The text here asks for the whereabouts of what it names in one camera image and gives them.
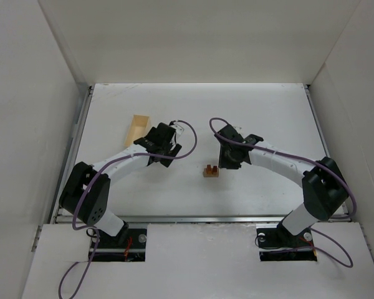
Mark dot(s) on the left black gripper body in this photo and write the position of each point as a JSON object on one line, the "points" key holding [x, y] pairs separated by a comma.
{"points": [[170, 154]]}

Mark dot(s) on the light tan wood block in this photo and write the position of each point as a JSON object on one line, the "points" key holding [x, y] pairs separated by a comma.
{"points": [[205, 175]]}

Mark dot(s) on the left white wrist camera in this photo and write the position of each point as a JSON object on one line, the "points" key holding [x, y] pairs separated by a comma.
{"points": [[179, 130]]}

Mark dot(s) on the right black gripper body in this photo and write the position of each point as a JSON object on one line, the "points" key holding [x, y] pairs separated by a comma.
{"points": [[225, 160]]}

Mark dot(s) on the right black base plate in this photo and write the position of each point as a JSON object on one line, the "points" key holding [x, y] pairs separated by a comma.
{"points": [[279, 245]]}

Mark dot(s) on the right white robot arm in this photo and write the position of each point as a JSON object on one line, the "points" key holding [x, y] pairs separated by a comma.
{"points": [[323, 186]]}

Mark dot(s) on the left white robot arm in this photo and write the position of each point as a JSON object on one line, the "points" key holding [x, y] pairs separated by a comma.
{"points": [[94, 210]]}

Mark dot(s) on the metal front rail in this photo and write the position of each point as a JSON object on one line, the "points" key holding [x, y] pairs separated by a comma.
{"points": [[201, 219]]}

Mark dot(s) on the light wooden box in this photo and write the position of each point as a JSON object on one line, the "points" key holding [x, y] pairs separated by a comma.
{"points": [[139, 127]]}

